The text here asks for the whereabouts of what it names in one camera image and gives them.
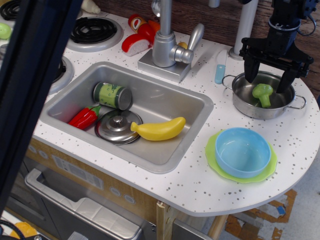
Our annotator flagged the silver toy faucet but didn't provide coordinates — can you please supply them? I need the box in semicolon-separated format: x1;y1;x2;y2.
137;0;205;83

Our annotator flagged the green toy broccoli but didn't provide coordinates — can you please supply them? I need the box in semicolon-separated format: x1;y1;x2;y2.
252;83;273;108

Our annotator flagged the middle black stove burner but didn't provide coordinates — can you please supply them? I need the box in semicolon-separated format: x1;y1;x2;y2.
66;17;123;53

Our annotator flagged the yellow toy banana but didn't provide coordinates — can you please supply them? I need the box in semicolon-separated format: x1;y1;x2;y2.
130;117;186;141

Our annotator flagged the white toy bottle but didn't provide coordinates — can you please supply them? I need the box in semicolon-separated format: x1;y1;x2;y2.
81;0;101;14

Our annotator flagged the silver toy oven door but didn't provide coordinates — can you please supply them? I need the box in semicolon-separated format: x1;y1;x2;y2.
24;168;157;240

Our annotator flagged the red toy ketchup bottle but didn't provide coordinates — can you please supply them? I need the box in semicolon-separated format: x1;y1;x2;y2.
128;14;161;45

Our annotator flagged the red white toy sushi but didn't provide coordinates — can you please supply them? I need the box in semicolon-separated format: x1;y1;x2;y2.
121;33;153;57

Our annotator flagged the stainless steel pan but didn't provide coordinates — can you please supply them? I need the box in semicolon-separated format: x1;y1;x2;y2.
222;71;307;120

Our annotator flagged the back left stove burner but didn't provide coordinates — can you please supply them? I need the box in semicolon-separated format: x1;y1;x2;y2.
0;0;21;21

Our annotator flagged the light green toy apple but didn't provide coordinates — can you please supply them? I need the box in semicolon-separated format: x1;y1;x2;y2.
0;22;12;40

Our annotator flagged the blue handled toy knife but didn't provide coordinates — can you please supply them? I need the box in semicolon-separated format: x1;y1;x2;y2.
214;49;228;84

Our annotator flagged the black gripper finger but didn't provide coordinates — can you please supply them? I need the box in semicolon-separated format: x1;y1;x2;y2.
244;55;261;83
276;68;300;94

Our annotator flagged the light blue plastic bowl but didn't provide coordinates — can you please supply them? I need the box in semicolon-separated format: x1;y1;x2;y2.
214;127;272;179

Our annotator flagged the green labelled toy can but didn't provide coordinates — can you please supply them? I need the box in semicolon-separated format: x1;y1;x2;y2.
93;82;132;110

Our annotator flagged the silver toy sink basin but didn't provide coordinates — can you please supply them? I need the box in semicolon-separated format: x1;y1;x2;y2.
40;62;214;174

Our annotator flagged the grey vertical pole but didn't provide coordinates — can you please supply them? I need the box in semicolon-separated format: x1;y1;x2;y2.
229;0;259;61

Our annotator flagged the small yellow toy piece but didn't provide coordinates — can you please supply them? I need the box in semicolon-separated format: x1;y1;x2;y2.
177;42;188;50

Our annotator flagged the steel pot lid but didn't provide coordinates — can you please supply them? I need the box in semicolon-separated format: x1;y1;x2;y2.
94;109;143;145

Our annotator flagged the silver stove knob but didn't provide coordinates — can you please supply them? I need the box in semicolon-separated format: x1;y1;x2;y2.
0;44;8;61

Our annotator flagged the front black stove burner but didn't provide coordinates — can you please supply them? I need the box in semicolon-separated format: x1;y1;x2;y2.
48;56;74;95

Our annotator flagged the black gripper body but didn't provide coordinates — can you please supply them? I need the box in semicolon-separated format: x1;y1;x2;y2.
240;19;314;78

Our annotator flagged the yellow toy on floor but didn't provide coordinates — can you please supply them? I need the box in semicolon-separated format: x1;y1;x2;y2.
9;222;38;240

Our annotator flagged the black stove burner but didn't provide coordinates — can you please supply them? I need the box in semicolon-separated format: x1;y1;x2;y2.
66;17;123;53
48;56;74;95

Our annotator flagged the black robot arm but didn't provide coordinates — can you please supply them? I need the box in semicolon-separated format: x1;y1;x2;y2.
4;41;320;217

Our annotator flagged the red toy chili pepper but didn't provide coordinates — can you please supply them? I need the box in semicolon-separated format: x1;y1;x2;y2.
68;105;101;130

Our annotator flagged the green plastic plate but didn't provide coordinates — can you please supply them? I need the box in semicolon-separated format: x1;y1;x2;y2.
204;129;277;184

